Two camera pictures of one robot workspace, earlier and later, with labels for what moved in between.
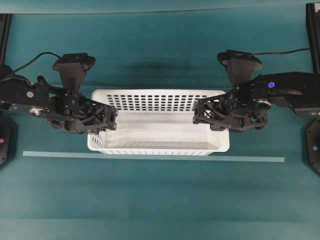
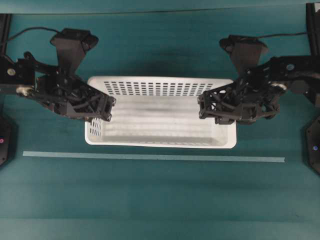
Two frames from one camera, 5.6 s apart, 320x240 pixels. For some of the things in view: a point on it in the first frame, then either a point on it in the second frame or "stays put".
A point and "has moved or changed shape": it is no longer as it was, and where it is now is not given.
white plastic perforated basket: [155, 122] has moved or changed shape
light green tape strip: [151, 156] stays put
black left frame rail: [5, 24] stays put
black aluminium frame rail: [313, 18] stays put
